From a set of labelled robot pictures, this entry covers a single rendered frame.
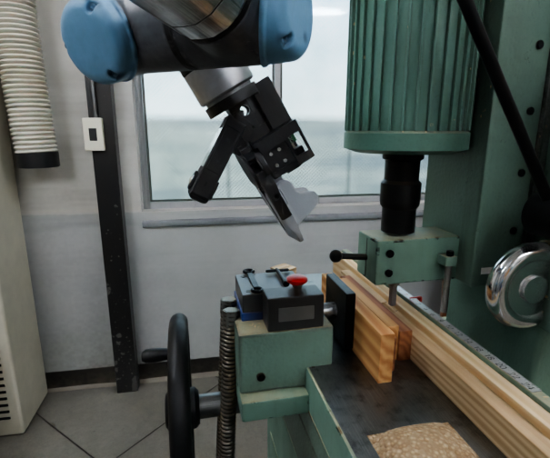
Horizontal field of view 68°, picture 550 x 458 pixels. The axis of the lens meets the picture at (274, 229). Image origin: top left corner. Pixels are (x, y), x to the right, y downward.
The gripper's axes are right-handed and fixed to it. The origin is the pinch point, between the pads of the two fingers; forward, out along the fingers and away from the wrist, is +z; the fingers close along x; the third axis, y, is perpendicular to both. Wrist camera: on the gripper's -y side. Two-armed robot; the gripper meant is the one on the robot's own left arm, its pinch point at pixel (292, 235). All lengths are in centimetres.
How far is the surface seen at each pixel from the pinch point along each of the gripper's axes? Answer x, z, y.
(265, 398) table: -4.6, 16.1, -15.1
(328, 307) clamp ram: 2.7, 14.2, -0.5
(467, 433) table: -19.7, 23.6, 3.5
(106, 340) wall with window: 140, 45, -87
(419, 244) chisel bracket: -0.4, 11.9, 15.7
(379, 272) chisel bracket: -0.3, 12.2, 8.4
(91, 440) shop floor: 103, 65, -101
